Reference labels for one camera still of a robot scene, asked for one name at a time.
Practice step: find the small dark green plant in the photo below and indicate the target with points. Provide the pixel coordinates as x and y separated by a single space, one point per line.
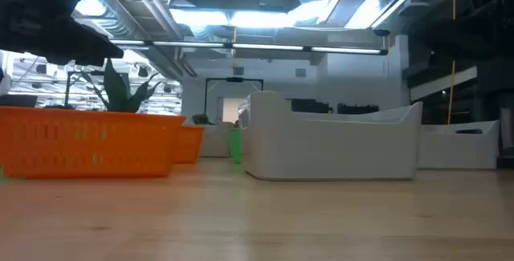
202 119

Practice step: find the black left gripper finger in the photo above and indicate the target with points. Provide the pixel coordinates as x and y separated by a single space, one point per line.
84 46

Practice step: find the black right frame rail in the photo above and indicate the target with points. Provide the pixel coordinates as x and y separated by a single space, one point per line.
506 162

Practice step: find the black monitor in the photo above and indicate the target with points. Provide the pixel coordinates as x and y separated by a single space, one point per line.
18 101

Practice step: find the orange plastic basket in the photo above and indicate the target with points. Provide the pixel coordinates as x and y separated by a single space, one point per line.
84 144
188 144

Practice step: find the green plastic basket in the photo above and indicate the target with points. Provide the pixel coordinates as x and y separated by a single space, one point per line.
236 144

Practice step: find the black cabinet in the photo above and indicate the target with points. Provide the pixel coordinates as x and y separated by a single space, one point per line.
357 109
309 105

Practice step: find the green plant in white pot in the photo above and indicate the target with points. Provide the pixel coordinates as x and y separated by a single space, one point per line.
116 92

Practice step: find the black rectangular frame stand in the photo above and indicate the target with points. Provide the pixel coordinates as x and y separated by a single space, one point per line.
234 79

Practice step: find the long hanging light fixture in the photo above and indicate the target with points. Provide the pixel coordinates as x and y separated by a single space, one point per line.
265 47

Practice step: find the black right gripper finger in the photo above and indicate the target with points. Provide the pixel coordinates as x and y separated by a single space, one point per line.
449 40

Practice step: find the thin black metal stand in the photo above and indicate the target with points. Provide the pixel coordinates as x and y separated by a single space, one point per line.
67 92

